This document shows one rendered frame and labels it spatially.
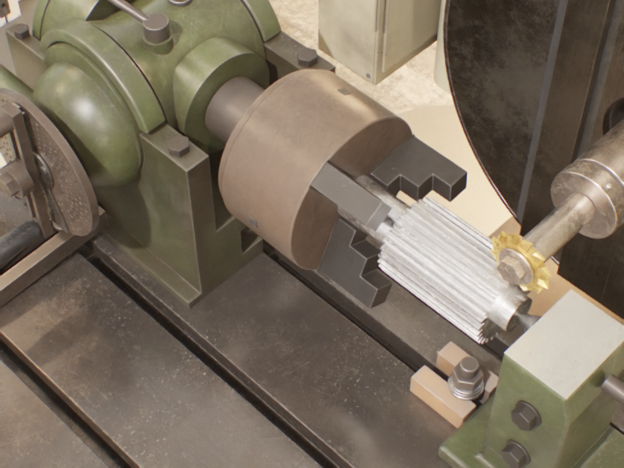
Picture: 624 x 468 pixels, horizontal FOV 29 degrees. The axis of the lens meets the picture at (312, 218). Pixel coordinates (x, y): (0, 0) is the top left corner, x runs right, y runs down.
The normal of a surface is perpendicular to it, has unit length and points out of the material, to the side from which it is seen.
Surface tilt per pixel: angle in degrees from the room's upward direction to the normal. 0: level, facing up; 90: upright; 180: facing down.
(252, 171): 58
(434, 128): 0
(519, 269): 43
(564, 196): 90
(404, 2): 90
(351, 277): 65
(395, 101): 0
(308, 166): 36
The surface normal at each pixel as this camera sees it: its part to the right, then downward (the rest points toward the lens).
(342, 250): -0.64, 0.22
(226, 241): 0.71, 0.54
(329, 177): -0.40, -0.22
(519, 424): -0.70, 0.54
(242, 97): -0.14, -0.52
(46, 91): -0.61, -0.28
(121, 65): 0.34, -0.31
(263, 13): 0.54, -0.02
